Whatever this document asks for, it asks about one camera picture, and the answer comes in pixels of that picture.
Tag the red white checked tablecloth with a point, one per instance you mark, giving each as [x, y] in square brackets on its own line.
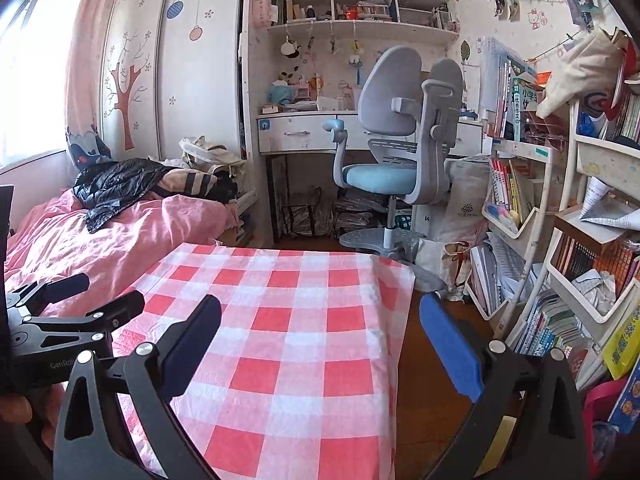
[300, 335]

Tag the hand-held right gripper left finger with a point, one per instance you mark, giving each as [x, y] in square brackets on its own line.
[192, 345]

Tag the beige navy striped cloth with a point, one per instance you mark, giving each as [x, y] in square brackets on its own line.
[185, 180]

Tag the yellow blue printed box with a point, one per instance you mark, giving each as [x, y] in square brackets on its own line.
[622, 345]

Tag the pink blanket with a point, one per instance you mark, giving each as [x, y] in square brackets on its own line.
[100, 240]

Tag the row of brown orange books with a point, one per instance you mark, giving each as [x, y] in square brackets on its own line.
[600, 260]

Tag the white drawer cabinet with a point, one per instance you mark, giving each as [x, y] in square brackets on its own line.
[425, 222]

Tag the grey blue office chair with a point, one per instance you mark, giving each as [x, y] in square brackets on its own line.
[395, 110]

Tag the light blue container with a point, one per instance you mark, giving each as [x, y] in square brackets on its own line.
[280, 94]

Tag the white desk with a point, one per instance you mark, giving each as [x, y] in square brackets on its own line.
[310, 132]

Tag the black garment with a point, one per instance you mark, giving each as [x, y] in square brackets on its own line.
[225, 190]

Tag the white wardrobe with tree decal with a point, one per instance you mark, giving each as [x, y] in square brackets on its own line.
[165, 60]

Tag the tall standing workbooks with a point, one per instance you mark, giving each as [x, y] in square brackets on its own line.
[505, 90]

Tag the clear plastic bag of papers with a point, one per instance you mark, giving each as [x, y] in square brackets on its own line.
[360, 215]

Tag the hanging beige canvas bag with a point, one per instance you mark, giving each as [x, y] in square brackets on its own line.
[580, 70]

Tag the pink curtain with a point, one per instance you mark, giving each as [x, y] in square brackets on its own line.
[90, 60]

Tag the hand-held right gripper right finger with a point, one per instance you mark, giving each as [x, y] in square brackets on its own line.
[450, 347]

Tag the person's left hand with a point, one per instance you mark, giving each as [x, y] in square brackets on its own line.
[15, 410]

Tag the white tote bag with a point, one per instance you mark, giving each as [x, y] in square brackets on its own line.
[465, 200]

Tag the white bookshelf rack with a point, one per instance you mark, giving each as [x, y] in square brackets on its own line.
[515, 232]

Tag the stack of papers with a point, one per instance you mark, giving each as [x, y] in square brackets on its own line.
[500, 275]

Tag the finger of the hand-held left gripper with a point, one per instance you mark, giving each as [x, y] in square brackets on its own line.
[60, 287]
[120, 310]

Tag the window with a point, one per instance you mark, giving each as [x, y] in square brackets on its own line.
[30, 75]

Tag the crumpled paper in shelf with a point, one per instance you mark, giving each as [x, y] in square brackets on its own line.
[595, 290]

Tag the black shiny jacket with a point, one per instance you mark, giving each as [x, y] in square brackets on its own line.
[115, 185]

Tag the row of colourful books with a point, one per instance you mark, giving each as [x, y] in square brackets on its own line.
[505, 185]

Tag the pink hanging pouch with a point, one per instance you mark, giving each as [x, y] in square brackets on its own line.
[264, 12]

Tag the row of thin workbooks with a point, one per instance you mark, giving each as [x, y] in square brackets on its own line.
[545, 325]

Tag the blue cartoon printed box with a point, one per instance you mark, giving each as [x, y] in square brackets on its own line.
[627, 405]

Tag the rolled paper cone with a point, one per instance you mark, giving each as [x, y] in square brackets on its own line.
[607, 205]

